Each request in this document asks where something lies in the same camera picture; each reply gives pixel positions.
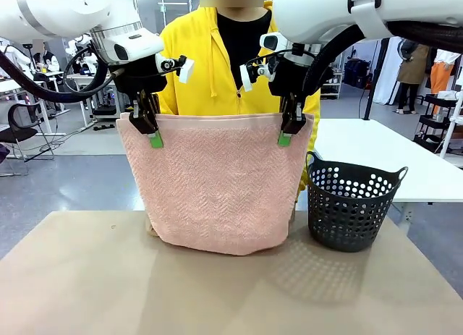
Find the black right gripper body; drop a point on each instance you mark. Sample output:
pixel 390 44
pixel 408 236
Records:
pixel 287 78

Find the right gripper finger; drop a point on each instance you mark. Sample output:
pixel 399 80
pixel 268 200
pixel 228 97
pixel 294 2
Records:
pixel 285 103
pixel 294 123

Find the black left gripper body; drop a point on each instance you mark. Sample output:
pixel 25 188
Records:
pixel 141 78

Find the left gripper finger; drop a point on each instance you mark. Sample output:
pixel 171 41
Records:
pixel 153 103
pixel 144 125

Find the pink towel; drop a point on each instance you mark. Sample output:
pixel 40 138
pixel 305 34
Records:
pixel 220 183

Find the dark grey perforated plastic basket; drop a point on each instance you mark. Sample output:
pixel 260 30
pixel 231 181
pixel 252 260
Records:
pixel 347 212

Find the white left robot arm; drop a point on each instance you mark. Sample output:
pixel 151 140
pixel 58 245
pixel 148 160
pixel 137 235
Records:
pixel 54 9

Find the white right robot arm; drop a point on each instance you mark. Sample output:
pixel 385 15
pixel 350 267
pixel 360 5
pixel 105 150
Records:
pixel 314 9

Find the white storage shelf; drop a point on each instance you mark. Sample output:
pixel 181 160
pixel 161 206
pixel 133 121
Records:
pixel 332 85

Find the person in yellow hoodie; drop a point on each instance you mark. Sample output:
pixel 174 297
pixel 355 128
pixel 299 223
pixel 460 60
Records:
pixel 195 60

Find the black pole stand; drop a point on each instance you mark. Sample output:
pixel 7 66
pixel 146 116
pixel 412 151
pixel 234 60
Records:
pixel 369 81

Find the white background desk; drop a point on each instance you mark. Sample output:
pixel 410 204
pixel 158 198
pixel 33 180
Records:
pixel 54 85

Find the white table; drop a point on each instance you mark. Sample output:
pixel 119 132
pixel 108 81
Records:
pixel 380 143

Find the seated background person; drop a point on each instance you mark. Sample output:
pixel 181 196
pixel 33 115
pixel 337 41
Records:
pixel 45 60

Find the black office chair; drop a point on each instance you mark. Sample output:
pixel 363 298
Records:
pixel 21 127

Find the standing person in brown coat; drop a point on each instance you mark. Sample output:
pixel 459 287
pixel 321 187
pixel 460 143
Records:
pixel 412 71

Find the black trolley cart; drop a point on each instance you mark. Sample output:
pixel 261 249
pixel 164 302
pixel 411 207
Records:
pixel 434 121

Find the orange and white garment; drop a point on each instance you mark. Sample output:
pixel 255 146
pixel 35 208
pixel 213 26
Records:
pixel 443 74

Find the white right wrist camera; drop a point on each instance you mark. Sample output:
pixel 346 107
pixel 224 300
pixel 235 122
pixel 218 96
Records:
pixel 253 72

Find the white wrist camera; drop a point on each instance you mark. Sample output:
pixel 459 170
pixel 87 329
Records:
pixel 253 72
pixel 181 69

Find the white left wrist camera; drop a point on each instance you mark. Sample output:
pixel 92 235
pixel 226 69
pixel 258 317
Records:
pixel 181 69

